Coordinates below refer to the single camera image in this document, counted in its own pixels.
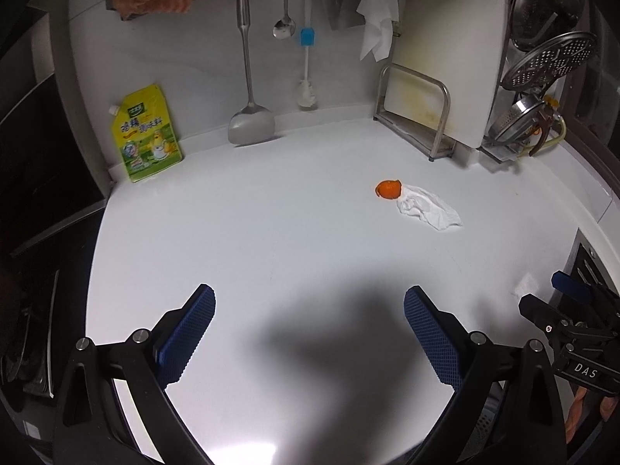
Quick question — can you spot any yellow hose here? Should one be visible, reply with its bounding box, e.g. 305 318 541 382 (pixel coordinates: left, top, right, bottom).
528 119 567 153

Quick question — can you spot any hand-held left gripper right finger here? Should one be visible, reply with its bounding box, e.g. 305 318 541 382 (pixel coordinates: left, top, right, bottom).
403 286 568 465

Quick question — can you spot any white tissue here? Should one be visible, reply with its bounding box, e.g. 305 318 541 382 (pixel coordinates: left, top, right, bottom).
396 184 463 231

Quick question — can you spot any steel colander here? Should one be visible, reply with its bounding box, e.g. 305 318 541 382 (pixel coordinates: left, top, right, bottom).
488 96 550 142

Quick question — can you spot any yellow seasoning pouch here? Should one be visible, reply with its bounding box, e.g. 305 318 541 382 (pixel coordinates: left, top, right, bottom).
107 84 184 184

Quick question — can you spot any person's right hand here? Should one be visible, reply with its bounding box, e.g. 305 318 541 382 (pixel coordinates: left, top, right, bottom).
567 387 620 445

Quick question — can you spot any brown plastic utensil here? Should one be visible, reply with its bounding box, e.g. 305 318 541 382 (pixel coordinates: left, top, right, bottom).
530 99 558 157

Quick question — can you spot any metal spatula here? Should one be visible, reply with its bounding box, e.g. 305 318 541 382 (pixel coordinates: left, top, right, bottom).
227 0 277 146

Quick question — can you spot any metal cutting board rack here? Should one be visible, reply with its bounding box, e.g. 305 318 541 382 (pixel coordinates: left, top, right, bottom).
373 63 458 163

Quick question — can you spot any perforated steel plate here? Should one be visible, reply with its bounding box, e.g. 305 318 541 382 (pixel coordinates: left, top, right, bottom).
501 31 599 91

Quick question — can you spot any blue white bottle brush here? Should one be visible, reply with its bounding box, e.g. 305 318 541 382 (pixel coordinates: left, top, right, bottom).
296 0 319 110

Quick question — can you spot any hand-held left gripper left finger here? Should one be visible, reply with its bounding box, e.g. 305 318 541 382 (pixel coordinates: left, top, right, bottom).
52 283 217 465

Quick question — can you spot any black gas stove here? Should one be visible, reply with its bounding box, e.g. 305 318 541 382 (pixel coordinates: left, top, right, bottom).
0 72 108 400

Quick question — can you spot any hanging white cloth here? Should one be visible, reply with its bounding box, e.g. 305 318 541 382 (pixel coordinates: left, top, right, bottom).
357 0 400 63

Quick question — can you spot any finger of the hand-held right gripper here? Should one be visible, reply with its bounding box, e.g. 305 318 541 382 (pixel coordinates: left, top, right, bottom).
518 293 582 336
551 270 620 320

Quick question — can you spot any metal spoon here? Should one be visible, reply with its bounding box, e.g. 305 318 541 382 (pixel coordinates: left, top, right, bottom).
272 0 297 40

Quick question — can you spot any orange peel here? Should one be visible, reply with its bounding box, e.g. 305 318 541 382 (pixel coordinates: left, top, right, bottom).
374 179 404 201

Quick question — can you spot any white cutting board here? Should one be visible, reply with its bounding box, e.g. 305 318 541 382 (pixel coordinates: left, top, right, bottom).
385 0 509 148

